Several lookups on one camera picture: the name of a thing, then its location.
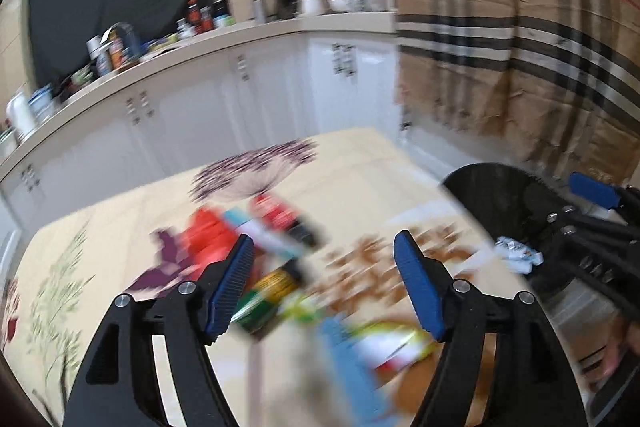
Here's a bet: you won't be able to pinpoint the chrome faucet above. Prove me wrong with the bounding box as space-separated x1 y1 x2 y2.
102 22 144 58

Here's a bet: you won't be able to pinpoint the black trash bin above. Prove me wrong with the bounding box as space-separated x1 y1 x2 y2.
442 163 640 308

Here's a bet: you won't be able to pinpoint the blue lid container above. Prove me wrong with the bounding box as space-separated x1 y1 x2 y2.
29 87 56 126

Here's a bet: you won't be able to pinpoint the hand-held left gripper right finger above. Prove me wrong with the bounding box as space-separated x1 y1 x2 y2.
393 229 588 427

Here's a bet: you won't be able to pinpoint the red label brown bottle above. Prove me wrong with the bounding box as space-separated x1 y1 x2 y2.
252 194 327 249

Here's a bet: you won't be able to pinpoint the plaid cloth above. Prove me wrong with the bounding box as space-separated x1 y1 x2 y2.
384 0 640 188

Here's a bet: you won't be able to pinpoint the blue plastic strip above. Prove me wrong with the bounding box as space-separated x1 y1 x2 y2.
317 317 392 424

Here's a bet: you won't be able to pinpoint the white kettle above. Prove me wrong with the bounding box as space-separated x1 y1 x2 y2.
6 92 37 140

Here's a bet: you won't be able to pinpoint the colourful crumpled wrapper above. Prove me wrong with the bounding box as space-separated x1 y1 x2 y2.
350 322 437 374

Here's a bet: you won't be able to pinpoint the orange dish soap bottle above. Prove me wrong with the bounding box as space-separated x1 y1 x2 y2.
107 37 127 70

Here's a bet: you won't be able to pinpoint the white blue-print tube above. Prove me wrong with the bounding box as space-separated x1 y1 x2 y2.
495 237 545 275

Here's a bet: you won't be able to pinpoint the green label brown bottle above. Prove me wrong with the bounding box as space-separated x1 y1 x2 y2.
235 259 313 339

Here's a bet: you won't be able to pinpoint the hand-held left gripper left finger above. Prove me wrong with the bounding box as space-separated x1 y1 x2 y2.
62 234 256 427

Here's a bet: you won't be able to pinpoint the white pump bottle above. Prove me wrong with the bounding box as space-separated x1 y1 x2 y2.
87 37 114 78

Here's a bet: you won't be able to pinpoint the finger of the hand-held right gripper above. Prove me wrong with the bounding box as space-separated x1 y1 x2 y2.
546 206 640 324
569 172 640 214

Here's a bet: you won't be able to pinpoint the white pot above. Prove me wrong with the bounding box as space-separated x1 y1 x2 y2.
0 129 19 158

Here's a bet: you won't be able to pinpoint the green yellow packet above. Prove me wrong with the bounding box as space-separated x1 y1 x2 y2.
285 294 327 324

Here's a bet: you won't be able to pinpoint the white base cabinets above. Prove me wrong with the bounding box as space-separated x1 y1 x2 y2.
0 31 417 253

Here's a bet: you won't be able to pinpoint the floral tablecloth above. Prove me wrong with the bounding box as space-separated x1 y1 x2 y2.
0 127 531 427

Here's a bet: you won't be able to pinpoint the white tube with blue end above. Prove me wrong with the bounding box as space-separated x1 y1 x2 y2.
222 209 311 258

